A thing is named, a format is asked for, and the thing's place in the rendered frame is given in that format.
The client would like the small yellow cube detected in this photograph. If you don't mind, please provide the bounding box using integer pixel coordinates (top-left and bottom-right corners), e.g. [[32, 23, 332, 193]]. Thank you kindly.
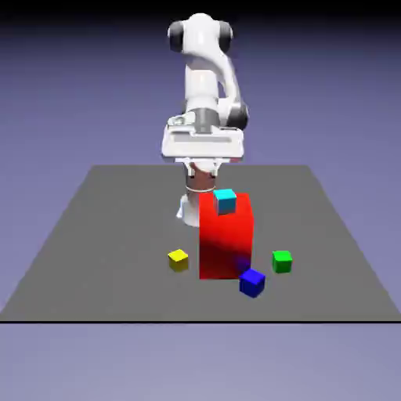
[[167, 248, 190, 273]]

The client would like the small cyan cube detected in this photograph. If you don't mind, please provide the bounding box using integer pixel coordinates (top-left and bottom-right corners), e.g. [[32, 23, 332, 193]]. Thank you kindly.
[[213, 188, 238, 216]]

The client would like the small green cube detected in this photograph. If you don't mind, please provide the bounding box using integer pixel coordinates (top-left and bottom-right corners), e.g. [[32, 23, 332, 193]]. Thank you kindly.
[[271, 250, 294, 274]]

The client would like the small blue cube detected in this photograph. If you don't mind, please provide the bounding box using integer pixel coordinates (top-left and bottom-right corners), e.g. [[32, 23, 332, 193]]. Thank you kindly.
[[238, 268, 266, 299]]

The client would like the large red box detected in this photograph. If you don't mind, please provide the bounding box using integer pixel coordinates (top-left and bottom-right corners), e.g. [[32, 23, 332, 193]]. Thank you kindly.
[[199, 192, 255, 280]]

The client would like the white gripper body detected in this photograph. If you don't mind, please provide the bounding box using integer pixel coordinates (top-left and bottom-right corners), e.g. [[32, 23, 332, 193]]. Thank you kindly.
[[161, 124, 245, 164]]

